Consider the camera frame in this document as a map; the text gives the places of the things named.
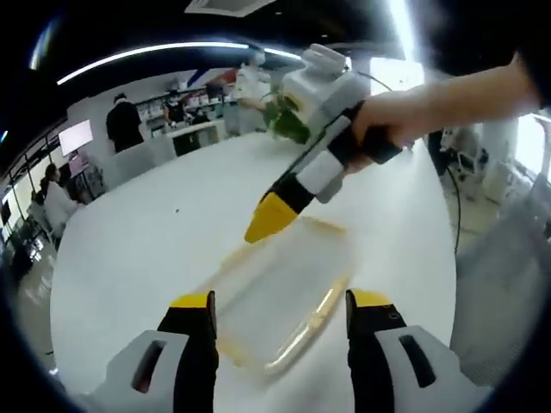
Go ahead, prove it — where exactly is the white monitor screen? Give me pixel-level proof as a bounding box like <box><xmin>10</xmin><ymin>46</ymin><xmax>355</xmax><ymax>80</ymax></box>
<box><xmin>58</xmin><ymin>120</ymin><xmax>95</xmax><ymax>156</ymax></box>

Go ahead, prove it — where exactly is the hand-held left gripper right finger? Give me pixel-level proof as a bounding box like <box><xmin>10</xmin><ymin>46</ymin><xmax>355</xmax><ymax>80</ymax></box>
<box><xmin>344</xmin><ymin>288</ymin><xmax>475</xmax><ymax>413</ymax></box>

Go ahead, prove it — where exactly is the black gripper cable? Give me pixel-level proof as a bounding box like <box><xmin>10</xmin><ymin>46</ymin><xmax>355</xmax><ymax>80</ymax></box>
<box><xmin>443</xmin><ymin>163</ymin><xmax>465</xmax><ymax>256</ymax></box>

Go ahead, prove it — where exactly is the green potted plant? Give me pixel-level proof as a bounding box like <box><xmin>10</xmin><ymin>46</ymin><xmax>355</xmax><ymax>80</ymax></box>
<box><xmin>261</xmin><ymin>92</ymin><xmax>312</xmax><ymax>145</ymax></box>

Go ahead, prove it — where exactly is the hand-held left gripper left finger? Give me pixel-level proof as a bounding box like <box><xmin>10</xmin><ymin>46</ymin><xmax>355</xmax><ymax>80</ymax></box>
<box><xmin>81</xmin><ymin>290</ymin><xmax>220</xmax><ymax>413</ymax></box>

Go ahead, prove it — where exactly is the white counter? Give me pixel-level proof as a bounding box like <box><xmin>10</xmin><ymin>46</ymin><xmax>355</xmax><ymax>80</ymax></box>
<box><xmin>150</xmin><ymin>120</ymin><xmax>226</xmax><ymax>158</ymax></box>

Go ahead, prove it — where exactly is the ceiling air vent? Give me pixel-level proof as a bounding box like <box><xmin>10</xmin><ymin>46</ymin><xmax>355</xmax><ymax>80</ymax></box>
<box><xmin>183</xmin><ymin>0</ymin><xmax>276</xmax><ymax>19</ymax></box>

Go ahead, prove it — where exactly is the long ceiling light strip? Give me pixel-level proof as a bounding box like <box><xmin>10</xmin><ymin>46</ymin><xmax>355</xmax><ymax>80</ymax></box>
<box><xmin>55</xmin><ymin>40</ymin><xmax>305</xmax><ymax>85</ymax></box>

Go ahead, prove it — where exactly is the clear box with yellow buckle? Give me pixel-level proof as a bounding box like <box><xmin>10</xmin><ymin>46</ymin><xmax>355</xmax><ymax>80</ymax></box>
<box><xmin>213</xmin><ymin>214</ymin><xmax>358</xmax><ymax>379</ymax></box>

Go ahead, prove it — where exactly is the person's right hand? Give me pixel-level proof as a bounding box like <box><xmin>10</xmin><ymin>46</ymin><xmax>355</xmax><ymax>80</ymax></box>
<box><xmin>344</xmin><ymin>95</ymin><xmax>418</xmax><ymax>176</ymax></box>

